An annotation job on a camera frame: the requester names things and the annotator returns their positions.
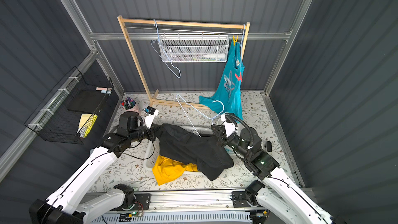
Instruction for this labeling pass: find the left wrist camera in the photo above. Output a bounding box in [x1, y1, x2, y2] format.
[144, 106, 159, 129]

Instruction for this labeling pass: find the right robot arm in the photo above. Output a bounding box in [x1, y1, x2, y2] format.
[211, 113, 335, 224]

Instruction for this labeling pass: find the pink pen cup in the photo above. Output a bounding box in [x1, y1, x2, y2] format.
[121, 96, 141, 113]

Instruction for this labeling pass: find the white tube in mesh basket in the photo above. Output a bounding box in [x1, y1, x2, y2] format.
[200, 54, 227, 62]

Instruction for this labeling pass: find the yellow t-shirt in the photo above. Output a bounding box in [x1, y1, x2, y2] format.
[152, 155, 199, 186]

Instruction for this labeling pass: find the black wire wall basket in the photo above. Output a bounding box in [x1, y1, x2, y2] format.
[24, 67, 114, 145]

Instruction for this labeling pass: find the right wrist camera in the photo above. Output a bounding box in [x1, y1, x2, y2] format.
[221, 113, 238, 138]

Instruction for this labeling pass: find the grey black stapler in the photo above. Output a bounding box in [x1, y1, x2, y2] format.
[266, 141, 273, 152]

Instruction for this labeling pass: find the white wire mesh basket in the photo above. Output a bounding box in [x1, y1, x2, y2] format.
[160, 34, 230, 63]

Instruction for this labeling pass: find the black t-shirt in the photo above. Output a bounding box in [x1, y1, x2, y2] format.
[155, 124, 234, 181]

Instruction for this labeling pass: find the black notebook in wall basket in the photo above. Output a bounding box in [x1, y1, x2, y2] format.
[67, 90, 109, 114]

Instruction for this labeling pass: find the white perforated laundry basket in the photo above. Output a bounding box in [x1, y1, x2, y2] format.
[143, 125, 213, 171]

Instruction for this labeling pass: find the teal t-shirt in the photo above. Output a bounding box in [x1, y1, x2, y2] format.
[200, 42, 245, 119]

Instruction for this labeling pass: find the yellow clothespin on teal shirt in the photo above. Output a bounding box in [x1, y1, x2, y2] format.
[233, 35, 239, 46]

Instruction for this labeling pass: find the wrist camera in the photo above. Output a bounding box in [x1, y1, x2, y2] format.
[144, 106, 159, 129]
[221, 113, 238, 138]

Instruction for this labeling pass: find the wooden clothes rack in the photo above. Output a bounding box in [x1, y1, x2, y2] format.
[116, 15, 251, 111]

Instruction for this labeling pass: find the yellow notepad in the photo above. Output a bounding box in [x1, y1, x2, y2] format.
[77, 114, 98, 139]

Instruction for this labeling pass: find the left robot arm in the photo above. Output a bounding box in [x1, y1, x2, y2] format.
[29, 107, 160, 224]

